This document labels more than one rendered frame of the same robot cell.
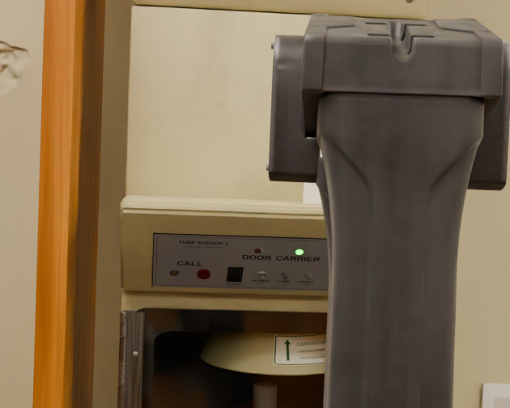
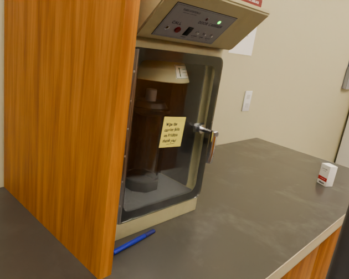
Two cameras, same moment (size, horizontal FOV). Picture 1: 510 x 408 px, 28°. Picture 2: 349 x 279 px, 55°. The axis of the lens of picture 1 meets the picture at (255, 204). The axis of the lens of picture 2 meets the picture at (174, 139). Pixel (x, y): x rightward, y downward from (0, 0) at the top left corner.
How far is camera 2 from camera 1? 0.73 m
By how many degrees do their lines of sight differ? 44
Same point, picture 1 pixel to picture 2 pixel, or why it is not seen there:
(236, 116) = not seen: outside the picture
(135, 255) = (159, 14)
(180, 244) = (182, 10)
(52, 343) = (128, 62)
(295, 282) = (204, 37)
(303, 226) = (231, 9)
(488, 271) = not seen: hidden behind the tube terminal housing
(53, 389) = (126, 89)
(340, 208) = not seen: outside the picture
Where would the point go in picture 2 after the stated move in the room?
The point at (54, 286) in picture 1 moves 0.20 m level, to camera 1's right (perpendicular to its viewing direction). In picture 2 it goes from (132, 27) to (215, 41)
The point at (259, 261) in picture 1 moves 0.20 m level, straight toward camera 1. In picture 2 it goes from (201, 25) to (286, 32)
